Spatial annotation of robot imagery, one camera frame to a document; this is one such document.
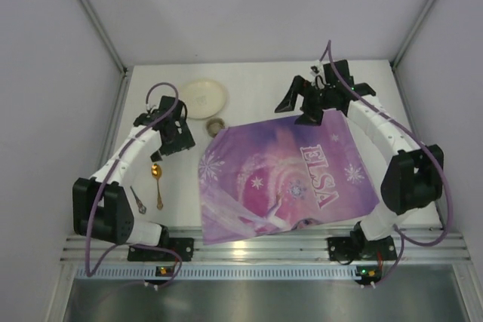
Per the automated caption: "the purple Elsa placemat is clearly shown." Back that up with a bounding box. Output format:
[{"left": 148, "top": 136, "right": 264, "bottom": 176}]
[{"left": 198, "top": 110, "right": 379, "bottom": 245}]

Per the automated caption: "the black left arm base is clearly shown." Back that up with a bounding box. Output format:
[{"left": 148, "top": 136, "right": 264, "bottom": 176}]
[{"left": 127, "top": 238, "right": 194, "bottom": 262}]

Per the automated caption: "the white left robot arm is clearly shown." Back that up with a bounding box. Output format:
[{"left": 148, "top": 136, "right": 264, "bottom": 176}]
[{"left": 72, "top": 96, "right": 195, "bottom": 247}]

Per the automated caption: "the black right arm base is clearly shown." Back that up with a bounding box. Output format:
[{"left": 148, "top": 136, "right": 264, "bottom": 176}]
[{"left": 327, "top": 237, "right": 397, "bottom": 265}]

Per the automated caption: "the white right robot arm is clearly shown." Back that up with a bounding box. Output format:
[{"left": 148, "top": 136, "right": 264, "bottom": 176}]
[{"left": 275, "top": 60, "right": 447, "bottom": 242}]

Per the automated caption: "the small metal cup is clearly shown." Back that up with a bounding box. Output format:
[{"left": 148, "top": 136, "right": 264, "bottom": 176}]
[{"left": 205, "top": 118, "right": 226, "bottom": 138}]

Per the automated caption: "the gold spoon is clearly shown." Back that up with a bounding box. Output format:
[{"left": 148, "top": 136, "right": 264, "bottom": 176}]
[{"left": 151, "top": 164, "right": 164, "bottom": 210}]

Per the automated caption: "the cream round plate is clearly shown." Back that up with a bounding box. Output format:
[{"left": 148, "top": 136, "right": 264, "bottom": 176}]
[{"left": 179, "top": 78, "right": 228, "bottom": 120}]

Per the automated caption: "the silver purple fork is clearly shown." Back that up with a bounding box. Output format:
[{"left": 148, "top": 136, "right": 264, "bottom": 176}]
[{"left": 131, "top": 187, "right": 146, "bottom": 215}]

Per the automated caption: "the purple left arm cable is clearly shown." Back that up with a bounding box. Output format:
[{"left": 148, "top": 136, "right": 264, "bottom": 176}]
[{"left": 85, "top": 82, "right": 186, "bottom": 285}]

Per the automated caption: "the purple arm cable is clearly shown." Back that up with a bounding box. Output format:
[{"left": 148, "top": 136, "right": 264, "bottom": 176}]
[
  {"left": 309, "top": 39, "right": 454, "bottom": 281},
  {"left": 85, "top": 82, "right": 186, "bottom": 285}
]

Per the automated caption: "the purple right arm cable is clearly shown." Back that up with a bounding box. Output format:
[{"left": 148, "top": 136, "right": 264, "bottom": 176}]
[{"left": 309, "top": 39, "right": 454, "bottom": 281}]

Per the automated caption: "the white slotted cable duct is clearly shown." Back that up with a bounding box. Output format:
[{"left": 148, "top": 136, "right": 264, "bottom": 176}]
[{"left": 92, "top": 265, "right": 380, "bottom": 281}]

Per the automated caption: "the aluminium mounting rail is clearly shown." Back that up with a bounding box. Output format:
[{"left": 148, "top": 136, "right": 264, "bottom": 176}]
[{"left": 60, "top": 227, "right": 471, "bottom": 264}]

